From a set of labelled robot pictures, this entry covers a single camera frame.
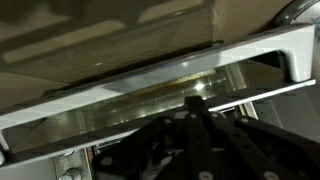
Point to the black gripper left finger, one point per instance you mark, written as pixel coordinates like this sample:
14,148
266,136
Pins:
150,150

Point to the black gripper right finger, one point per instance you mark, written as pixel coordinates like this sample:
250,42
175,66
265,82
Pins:
260,153

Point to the silver bracket with bolt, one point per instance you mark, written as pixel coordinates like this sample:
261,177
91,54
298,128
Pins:
71,168

